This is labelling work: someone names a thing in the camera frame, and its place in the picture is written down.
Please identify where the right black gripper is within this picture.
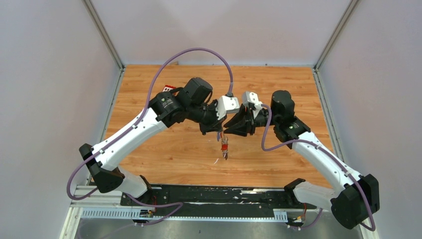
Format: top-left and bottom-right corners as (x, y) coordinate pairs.
(223, 104), (280, 136)

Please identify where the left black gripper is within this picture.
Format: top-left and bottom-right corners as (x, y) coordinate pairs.
(188, 100), (228, 136)

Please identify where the metal keyring holder red handle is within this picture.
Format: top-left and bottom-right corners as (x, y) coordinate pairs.
(219, 132), (228, 160)

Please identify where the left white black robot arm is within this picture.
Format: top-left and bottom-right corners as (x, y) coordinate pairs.
(79, 78), (238, 206)

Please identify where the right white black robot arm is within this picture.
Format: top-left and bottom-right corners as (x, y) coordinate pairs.
(217, 90), (380, 232)

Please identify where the red window toy brick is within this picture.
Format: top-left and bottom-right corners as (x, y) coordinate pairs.
(162, 85), (176, 92)

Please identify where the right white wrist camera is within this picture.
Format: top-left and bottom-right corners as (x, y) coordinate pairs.
(242, 91), (262, 119)

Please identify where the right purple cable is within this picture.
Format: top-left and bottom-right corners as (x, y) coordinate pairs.
(260, 104), (377, 232)

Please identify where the purple cable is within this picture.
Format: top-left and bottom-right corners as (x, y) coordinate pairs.
(260, 104), (377, 232)
(66, 47), (235, 228)

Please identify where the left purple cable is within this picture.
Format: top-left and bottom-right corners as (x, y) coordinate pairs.
(66, 47), (235, 228)

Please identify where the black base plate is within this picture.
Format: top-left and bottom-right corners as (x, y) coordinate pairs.
(139, 184), (316, 217)

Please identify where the white slotted cable duct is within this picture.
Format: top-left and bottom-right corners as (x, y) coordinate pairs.
(80, 208), (288, 223)

